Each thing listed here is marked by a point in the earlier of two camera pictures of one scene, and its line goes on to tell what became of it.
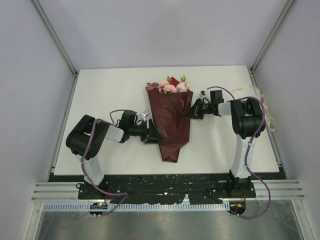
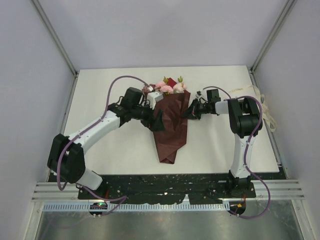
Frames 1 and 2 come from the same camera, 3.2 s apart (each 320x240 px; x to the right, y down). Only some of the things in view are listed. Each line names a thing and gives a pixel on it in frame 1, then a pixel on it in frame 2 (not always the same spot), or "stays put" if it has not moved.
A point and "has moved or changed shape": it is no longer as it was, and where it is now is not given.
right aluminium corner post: [284, 14] stays put
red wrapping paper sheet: [168, 110] stays put
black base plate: [136, 189] stays put
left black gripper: [154, 136] -> [154, 123]
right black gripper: [194, 112] stays put
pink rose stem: [167, 86] has moved or changed shape
